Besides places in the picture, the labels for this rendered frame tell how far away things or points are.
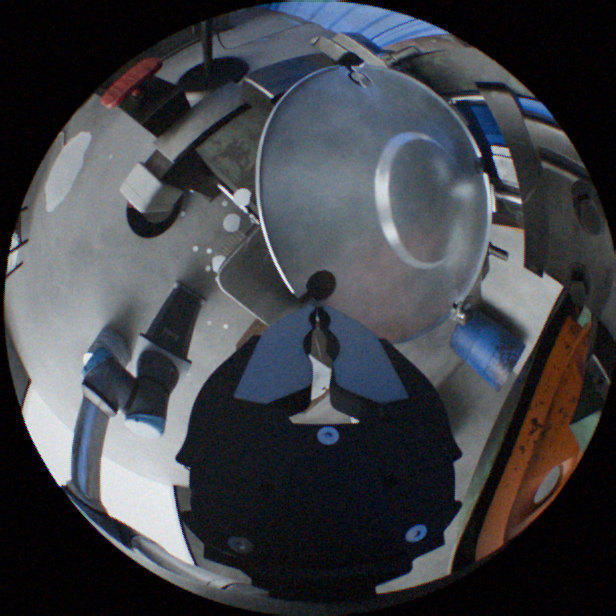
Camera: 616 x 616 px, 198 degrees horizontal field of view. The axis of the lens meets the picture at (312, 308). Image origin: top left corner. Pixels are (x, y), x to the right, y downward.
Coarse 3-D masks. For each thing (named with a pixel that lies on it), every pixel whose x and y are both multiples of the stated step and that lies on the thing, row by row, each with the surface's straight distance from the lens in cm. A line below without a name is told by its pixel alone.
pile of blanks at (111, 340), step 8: (104, 328) 138; (96, 336) 137; (104, 336) 130; (112, 336) 130; (120, 336) 132; (96, 344) 126; (104, 344) 125; (112, 344) 126; (120, 344) 131; (88, 352) 125; (112, 352) 125; (120, 352) 128; (128, 352) 136; (120, 360) 126; (128, 360) 136
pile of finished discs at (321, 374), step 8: (312, 360) 80; (320, 368) 84; (328, 368) 86; (320, 376) 88; (328, 376) 90; (312, 384) 89; (320, 384) 92; (328, 384) 94; (312, 392) 94; (320, 392) 97
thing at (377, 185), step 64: (320, 128) 14; (384, 128) 17; (448, 128) 25; (256, 192) 12; (320, 192) 13; (384, 192) 15; (448, 192) 21; (320, 256) 13; (384, 256) 16; (448, 256) 23; (384, 320) 19
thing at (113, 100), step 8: (144, 64) 29; (152, 64) 28; (160, 64) 27; (128, 72) 31; (136, 72) 28; (144, 72) 27; (152, 72) 27; (120, 80) 30; (128, 80) 28; (136, 80) 26; (144, 80) 27; (112, 88) 30; (120, 88) 28; (128, 88) 26; (136, 88) 27; (144, 88) 31; (104, 96) 30; (112, 96) 28; (120, 96) 26; (104, 104) 28; (112, 104) 26
